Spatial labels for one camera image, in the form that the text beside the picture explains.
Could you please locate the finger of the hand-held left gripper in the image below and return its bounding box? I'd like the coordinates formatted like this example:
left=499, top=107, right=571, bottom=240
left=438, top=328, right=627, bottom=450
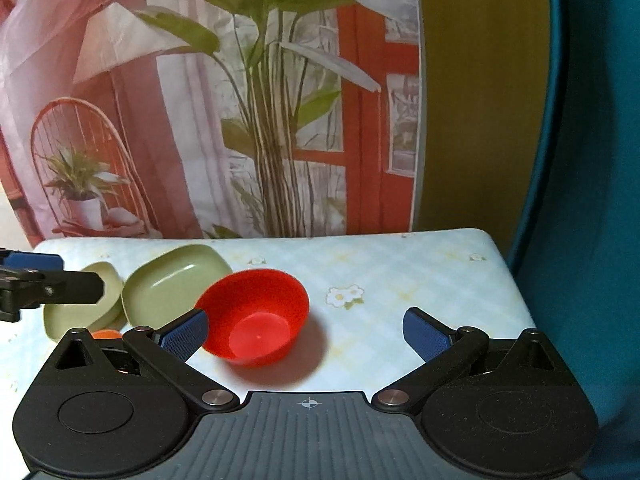
left=0, top=249, right=64, bottom=272
left=0, top=270, right=104, bottom=323

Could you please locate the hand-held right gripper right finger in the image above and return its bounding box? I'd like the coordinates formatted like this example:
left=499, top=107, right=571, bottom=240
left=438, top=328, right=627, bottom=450
left=372, top=307, right=558, bottom=412

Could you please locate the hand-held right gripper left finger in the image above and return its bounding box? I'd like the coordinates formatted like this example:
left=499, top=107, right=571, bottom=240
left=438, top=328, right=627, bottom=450
left=52, top=308, right=240, bottom=412

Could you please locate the small green plastic plate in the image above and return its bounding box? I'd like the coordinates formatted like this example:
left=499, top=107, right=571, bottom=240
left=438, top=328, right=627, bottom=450
left=42, top=261, right=125, bottom=343

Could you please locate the large green plastic plate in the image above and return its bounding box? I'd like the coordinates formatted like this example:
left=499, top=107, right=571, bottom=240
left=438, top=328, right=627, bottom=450
left=121, top=244, right=233, bottom=336

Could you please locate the printed backdrop cloth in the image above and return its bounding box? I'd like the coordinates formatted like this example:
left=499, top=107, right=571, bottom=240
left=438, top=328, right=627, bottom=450
left=0, top=0, right=426, bottom=248

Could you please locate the teal cloth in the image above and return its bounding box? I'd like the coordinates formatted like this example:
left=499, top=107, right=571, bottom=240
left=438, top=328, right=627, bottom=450
left=505, top=0, right=640, bottom=480

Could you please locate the olive wooden panel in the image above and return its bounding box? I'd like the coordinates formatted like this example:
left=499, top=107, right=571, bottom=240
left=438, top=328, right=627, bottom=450
left=415, top=0, right=556, bottom=256

